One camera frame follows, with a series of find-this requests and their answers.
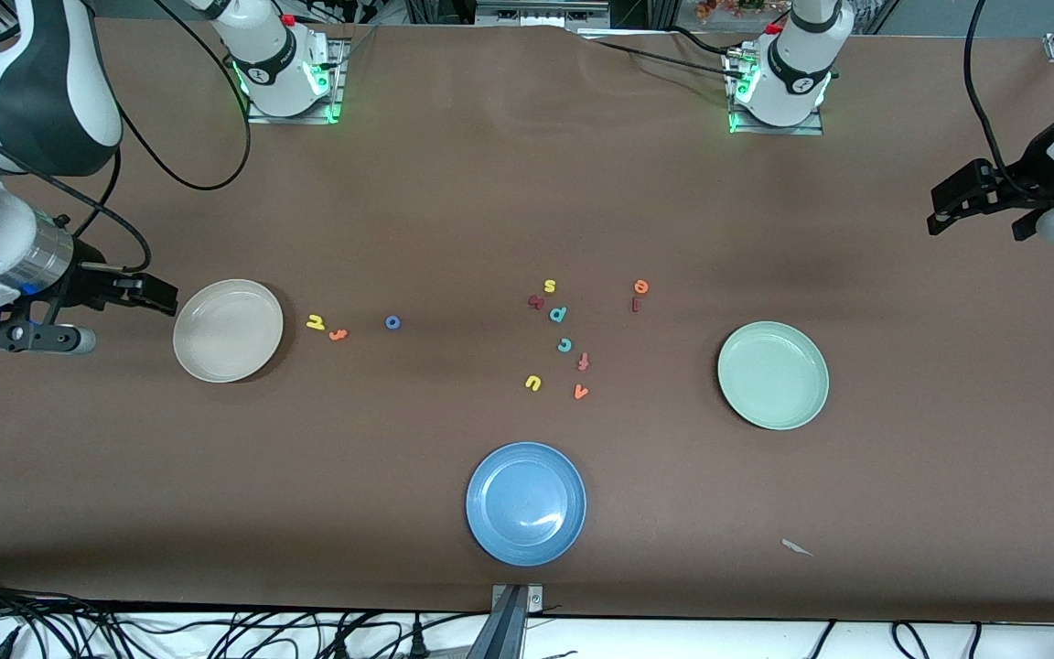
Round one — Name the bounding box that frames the beige brown plate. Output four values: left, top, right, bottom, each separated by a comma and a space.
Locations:
172, 278, 285, 384

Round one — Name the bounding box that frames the pale green plate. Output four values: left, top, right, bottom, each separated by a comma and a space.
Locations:
717, 320, 831, 431

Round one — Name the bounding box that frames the orange flower decoration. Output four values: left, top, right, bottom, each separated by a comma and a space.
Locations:
696, 0, 789, 21

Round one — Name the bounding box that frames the brown table cover mat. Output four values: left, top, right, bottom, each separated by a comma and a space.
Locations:
0, 16, 1054, 625

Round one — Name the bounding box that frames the blue plate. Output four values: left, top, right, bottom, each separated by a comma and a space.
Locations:
465, 441, 588, 567

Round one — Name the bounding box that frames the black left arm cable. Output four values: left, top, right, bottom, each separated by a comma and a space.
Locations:
963, 0, 1045, 202

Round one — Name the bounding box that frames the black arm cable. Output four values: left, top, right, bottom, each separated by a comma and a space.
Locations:
963, 0, 1045, 202
0, 0, 253, 275

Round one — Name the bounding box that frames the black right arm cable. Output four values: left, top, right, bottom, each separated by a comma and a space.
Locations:
0, 0, 253, 275

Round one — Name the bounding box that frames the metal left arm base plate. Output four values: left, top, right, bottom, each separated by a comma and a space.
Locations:
725, 46, 826, 136

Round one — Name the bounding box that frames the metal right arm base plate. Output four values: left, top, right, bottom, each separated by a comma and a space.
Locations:
246, 37, 346, 125

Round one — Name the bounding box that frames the short black table cable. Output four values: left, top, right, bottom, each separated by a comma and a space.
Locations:
672, 26, 731, 54

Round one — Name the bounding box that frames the long black table cable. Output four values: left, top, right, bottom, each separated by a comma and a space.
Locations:
582, 37, 738, 78

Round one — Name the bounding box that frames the grey metal rail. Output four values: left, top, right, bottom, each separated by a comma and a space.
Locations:
477, 0, 610, 27

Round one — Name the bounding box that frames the grey metal table bracket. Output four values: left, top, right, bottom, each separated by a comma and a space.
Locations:
468, 584, 544, 659

